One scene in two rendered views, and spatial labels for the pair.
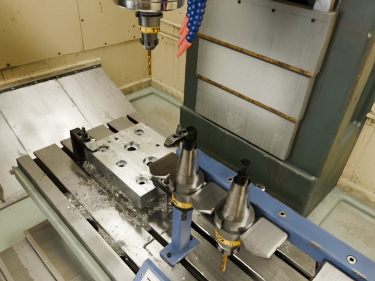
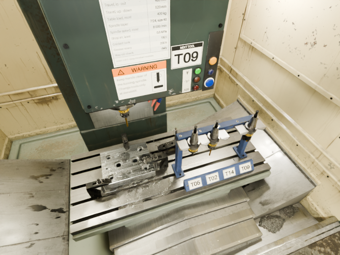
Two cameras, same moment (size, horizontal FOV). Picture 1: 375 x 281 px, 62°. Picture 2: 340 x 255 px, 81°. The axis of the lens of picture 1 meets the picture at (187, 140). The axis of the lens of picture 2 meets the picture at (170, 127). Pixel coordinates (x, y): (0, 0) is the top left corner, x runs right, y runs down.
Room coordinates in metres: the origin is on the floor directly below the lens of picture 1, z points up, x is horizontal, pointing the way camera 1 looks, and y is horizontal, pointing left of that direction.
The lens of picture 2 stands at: (0.22, 0.61, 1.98)
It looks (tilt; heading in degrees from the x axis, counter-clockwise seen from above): 46 degrees down; 299
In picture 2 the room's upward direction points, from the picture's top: straight up
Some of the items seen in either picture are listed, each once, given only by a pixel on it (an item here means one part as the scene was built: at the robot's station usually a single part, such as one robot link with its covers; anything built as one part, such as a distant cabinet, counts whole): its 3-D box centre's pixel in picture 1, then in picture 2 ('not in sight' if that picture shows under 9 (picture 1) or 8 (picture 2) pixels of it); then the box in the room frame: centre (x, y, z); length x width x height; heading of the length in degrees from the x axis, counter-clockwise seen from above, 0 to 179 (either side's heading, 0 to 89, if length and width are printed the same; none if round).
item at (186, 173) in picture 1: (188, 161); (194, 136); (0.42, 0.00, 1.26); 0.04 x 0.04 x 0.07
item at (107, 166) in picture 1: (140, 159); (127, 164); (0.77, 0.14, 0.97); 0.29 x 0.23 x 0.05; 47
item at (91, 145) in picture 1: (85, 145); (99, 185); (0.81, 0.33, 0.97); 0.13 x 0.03 x 0.15; 47
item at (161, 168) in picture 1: (166, 166); (183, 145); (0.46, 0.04, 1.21); 0.07 x 0.05 x 0.01; 137
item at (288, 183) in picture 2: not in sight; (224, 155); (0.29, -0.37, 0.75); 0.89 x 0.70 x 0.26; 137
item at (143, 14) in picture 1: (149, 10); not in sight; (0.73, 0.11, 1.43); 0.06 x 0.06 x 0.03
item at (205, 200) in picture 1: (208, 198); (203, 139); (0.38, -0.04, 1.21); 0.07 x 0.05 x 0.01; 137
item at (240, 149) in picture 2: not in sight; (245, 137); (0.20, -0.32, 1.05); 0.10 x 0.05 x 0.30; 137
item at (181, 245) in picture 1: (182, 210); (178, 156); (0.50, 0.00, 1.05); 0.10 x 0.05 x 0.30; 137
